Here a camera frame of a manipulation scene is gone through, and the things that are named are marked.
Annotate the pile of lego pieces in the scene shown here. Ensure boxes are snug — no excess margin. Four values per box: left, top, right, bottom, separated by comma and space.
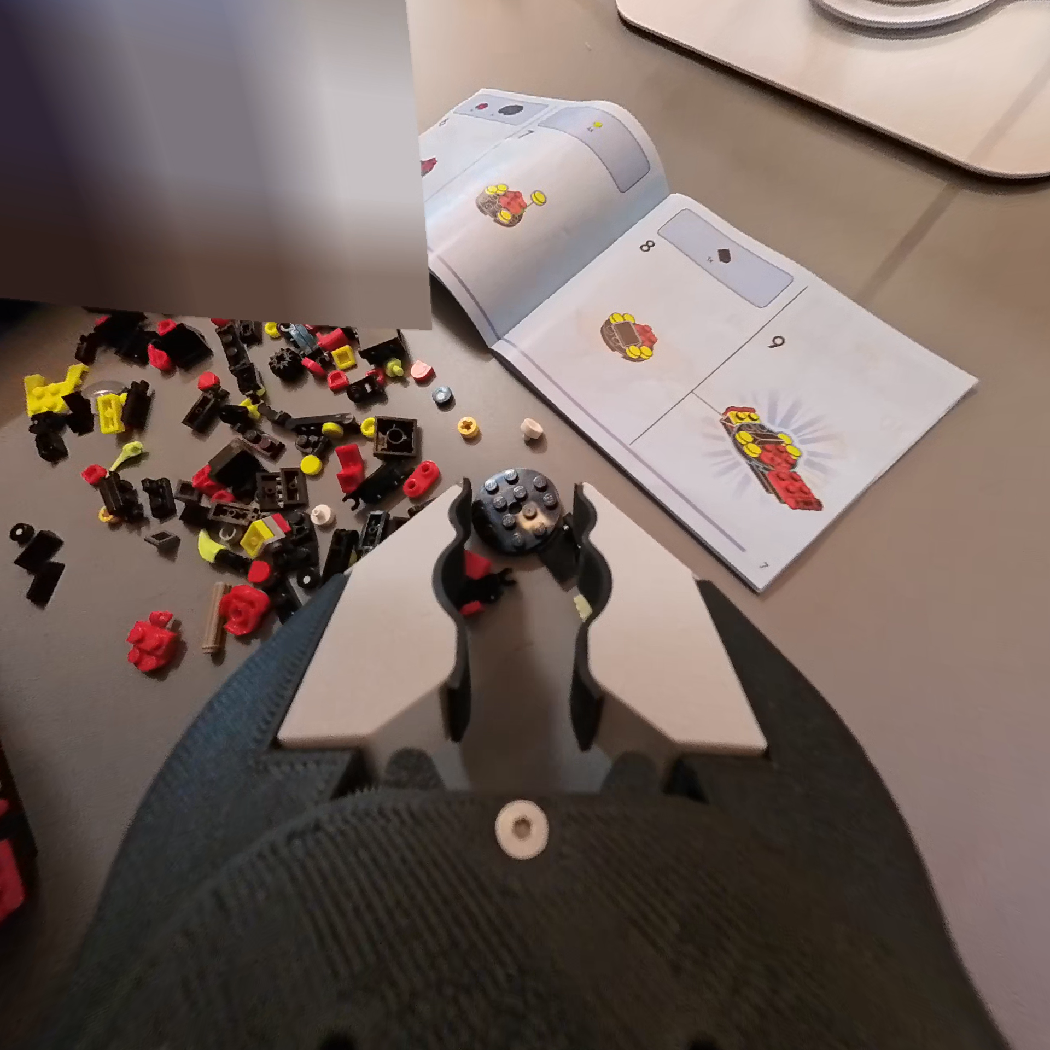
23, 307, 451, 625

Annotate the black round lego plate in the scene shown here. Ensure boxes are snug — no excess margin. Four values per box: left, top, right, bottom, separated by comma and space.
471, 466, 569, 561

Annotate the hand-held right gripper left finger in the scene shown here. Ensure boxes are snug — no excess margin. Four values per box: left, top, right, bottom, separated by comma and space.
273, 482, 475, 754

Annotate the black lego slope brick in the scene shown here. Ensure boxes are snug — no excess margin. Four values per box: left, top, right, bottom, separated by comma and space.
535, 525, 588, 588

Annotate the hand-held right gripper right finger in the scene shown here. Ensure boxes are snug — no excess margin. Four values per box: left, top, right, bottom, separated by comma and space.
571, 482, 769, 756

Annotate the red black lego claw assembly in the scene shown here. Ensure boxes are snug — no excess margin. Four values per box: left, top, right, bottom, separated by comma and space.
458, 548, 518, 618

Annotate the instruction booklet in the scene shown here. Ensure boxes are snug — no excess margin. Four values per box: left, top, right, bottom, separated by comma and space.
418, 87, 979, 593

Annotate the white tray with disc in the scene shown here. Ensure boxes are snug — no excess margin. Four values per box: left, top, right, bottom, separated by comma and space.
615, 0, 1050, 179

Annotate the small black lego plate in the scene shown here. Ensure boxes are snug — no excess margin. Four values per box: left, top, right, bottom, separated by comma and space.
14, 530, 66, 576

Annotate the red rounded lego plate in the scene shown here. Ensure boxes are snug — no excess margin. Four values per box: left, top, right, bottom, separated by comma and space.
219, 583, 272, 638

